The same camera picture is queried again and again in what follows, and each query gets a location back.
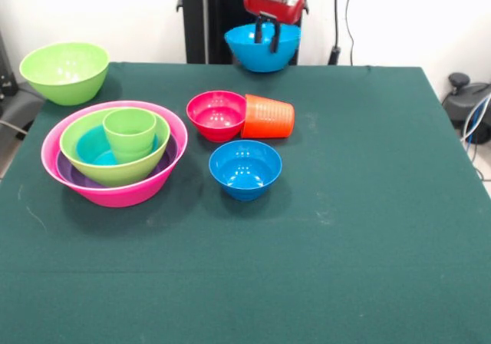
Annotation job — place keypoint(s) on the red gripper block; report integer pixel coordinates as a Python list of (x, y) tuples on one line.
[(274, 9)]

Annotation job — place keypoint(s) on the blue large bowl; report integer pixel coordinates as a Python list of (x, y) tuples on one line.
[(261, 58)]

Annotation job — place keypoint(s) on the orange cup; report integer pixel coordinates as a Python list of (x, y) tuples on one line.
[(270, 117)]

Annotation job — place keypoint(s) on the red small bowl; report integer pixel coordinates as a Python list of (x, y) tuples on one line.
[(216, 115)]

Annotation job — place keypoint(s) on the dark blue small bowl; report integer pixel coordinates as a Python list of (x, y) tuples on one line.
[(244, 171)]

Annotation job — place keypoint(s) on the purple shallow bowl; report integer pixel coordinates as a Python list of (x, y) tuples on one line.
[(169, 159)]

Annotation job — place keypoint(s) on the lime green small cup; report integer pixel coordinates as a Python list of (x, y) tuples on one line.
[(130, 136)]

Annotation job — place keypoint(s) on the lime green large bowl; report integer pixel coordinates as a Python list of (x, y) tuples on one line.
[(115, 176), (65, 75)]

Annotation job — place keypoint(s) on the turquoise bowl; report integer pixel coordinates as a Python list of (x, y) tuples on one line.
[(92, 148)]

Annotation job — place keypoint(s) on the pink large bowl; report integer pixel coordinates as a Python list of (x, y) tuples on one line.
[(119, 198)]

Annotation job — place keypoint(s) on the black stand base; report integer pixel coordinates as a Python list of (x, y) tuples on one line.
[(466, 102), (19, 106)]

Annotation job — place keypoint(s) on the dark green table cloth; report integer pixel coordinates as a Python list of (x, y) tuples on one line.
[(245, 263)]

